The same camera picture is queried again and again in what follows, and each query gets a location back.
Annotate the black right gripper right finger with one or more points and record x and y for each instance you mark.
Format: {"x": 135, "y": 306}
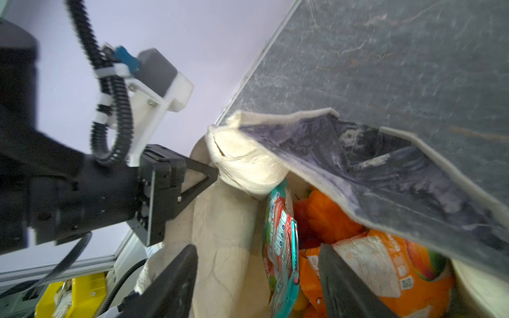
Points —
{"x": 345, "y": 294}

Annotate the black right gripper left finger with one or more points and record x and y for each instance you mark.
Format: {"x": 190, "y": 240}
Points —
{"x": 170, "y": 295}

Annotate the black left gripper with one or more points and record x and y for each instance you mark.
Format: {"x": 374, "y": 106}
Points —
{"x": 63, "y": 209}

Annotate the orange snack bag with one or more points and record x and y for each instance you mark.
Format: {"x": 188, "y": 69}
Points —
{"x": 408, "y": 278}

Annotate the teal snack bag top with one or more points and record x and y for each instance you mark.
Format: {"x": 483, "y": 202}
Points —
{"x": 280, "y": 251}

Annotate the cream canvas grocery bag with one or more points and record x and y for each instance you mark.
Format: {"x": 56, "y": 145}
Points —
{"x": 383, "y": 178}

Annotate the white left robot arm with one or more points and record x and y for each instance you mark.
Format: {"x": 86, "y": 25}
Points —
{"x": 26, "y": 154}

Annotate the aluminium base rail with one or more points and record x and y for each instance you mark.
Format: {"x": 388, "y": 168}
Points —
{"x": 114, "y": 266}

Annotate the yellow object behind rail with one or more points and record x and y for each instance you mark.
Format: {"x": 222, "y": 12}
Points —
{"x": 78, "y": 297}

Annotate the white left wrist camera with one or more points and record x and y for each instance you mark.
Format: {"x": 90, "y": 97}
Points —
{"x": 154, "y": 87}

